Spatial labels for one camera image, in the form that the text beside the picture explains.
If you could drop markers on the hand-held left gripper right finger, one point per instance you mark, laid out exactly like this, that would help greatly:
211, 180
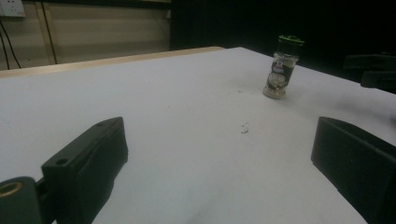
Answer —
358, 161

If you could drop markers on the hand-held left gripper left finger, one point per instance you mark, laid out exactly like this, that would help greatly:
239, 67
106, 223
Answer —
84, 165

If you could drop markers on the spice bottle with green lid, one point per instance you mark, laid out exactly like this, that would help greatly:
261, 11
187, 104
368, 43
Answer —
280, 76

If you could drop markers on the white wall socket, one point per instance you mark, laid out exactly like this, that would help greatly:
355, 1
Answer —
11, 7

